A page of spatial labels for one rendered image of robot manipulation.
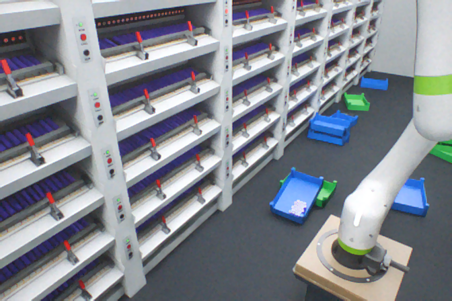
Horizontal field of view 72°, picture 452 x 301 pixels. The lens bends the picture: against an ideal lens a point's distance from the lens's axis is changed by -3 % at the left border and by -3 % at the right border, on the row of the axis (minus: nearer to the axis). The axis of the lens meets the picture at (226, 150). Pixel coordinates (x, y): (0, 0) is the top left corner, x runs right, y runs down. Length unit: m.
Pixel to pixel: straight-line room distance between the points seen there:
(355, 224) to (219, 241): 0.83
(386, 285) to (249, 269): 0.64
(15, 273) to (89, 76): 0.67
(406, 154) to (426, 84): 0.33
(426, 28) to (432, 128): 0.24
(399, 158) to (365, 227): 0.25
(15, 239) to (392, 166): 1.19
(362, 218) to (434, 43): 0.55
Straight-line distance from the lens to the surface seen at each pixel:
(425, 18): 0.90
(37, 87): 1.00
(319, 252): 1.27
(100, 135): 1.10
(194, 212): 1.67
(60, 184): 1.21
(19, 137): 1.11
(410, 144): 1.15
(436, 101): 0.91
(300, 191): 2.00
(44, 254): 1.29
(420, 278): 1.81
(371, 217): 1.12
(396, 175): 1.21
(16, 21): 0.94
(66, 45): 1.01
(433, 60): 0.89
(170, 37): 1.34
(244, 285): 1.57
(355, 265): 1.25
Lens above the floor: 1.24
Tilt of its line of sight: 30 degrees down
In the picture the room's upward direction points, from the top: 1 degrees counter-clockwise
